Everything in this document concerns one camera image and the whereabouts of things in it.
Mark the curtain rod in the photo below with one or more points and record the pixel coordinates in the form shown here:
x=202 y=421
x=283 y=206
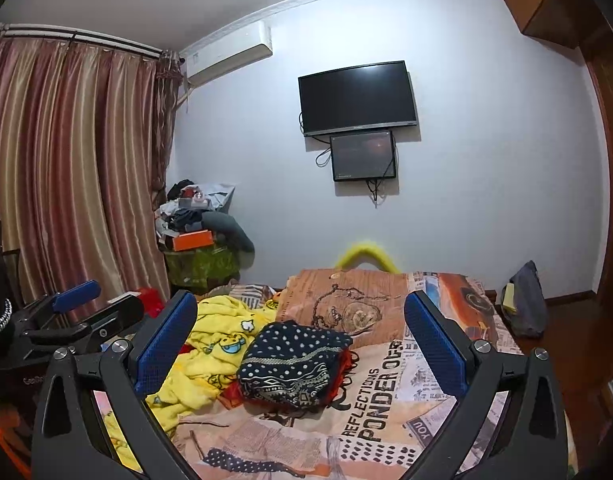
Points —
x=76 y=36

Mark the green patterned bag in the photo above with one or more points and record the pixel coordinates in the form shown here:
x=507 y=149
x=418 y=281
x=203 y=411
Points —
x=201 y=267

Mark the striped brown curtain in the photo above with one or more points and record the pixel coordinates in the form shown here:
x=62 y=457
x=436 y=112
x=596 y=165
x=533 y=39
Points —
x=71 y=170

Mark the grey cushion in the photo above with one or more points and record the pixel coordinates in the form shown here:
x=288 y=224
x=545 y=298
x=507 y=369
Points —
x=231 y=230

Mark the large black television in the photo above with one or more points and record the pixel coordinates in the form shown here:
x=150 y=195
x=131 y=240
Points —
x=356 y=97

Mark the orange box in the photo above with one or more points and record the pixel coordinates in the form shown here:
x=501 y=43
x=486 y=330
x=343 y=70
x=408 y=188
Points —
x=191 y=240

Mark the small black monitor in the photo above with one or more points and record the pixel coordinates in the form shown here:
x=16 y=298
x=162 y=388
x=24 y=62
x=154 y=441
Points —
x=364 y=156

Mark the pile of clutter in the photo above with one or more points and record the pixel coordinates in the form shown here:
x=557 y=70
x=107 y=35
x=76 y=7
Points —
x=186 y=207

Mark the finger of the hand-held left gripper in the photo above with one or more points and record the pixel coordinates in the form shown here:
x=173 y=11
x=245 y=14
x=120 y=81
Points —
x=76 y=294
x=111 y=320

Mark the wooden door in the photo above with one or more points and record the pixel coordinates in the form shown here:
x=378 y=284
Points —
x=608 y=160

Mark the red garment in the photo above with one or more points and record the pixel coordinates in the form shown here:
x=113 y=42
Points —
x=149 y=302
x=346 y=370

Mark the navy patterned hoodie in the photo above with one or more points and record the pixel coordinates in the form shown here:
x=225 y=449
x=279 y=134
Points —
x=291 y=360

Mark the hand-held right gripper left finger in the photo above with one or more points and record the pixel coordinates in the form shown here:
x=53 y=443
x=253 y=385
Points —
x=164 y=347

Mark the yellow pad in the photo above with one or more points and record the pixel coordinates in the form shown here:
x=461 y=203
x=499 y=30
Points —
x=510 y=297

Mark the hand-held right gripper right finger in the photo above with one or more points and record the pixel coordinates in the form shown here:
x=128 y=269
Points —
x=436 y=347

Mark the white air conditioner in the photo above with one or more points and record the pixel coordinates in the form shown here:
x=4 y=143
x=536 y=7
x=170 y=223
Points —
x=226 y=55

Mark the printed patchwork quilt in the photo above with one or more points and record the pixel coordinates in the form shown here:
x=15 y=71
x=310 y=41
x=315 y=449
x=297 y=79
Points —
x=386 y=410

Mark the yellow cartoon blanket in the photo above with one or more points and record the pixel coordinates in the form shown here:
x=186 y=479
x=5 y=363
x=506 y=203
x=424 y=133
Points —
x=216 y=330

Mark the grey bag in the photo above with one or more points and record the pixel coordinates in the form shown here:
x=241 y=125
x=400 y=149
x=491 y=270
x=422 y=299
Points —
x=528 y=300

